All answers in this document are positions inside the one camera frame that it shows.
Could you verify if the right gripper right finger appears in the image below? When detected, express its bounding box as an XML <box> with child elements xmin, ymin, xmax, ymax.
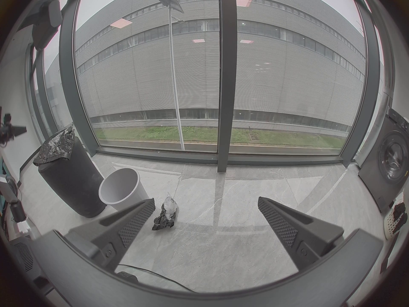
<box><xmin>258</xmin><ymin>197</ymin><xmax>345</xmax><ymax>272</ymax></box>

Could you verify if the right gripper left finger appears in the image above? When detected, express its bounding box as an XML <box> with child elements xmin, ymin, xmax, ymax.
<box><xmin>68</xmin><ymin>198</ymin><xmax>156</xmax><ymax>272</ymax></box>

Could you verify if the black plastic bag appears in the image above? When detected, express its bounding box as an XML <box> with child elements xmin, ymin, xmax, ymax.
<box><xmin>33</xmin><ymin>125</ymin><xmax>75</xmax><ymax>166</ymax></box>

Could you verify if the crumpled black plastic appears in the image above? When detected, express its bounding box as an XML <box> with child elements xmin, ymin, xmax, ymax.
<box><xmin>152</xmin><ymin>203</ymin><xmax>175</xmax><ymax>231</ymax></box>

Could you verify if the white trash bin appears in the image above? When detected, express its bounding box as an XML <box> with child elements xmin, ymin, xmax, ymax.
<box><xmin>98</xmin><ymin>168</ymin><xmax>150</xmax><ymax>212</ymax></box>

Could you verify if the white laundry basket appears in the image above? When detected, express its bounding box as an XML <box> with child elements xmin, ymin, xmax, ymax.
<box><xmin>383</xmin><ymin>200</ymin><xmax>409</xmax><ymax>240</ymax></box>

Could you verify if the black garment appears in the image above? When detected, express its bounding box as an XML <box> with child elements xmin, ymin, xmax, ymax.
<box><xmin>393</xmin><ymin>202</ymin><xmax>408</xmax><ymax>233</ymax></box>

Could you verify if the dark grey washing machine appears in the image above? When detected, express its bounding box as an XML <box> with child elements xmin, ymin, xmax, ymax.
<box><xmin>358</xmin><ymin>107</ymin><xmax>409</xmax><ymax>213</ymax></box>

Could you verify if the window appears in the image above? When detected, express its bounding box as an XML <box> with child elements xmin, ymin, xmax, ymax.
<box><xmin>27</xmin><ymin>0</ymin><xmax>395</xmax><ymax>173</ymax></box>

